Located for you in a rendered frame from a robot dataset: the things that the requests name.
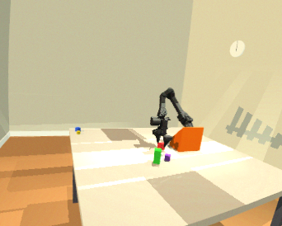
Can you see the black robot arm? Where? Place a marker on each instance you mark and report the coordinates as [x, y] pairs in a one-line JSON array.
[[162, 112]]

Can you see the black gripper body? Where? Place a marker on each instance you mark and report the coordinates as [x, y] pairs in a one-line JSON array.
[[164, 132]]

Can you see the purple block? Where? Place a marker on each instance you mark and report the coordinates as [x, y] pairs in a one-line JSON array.
[[168, 157]]

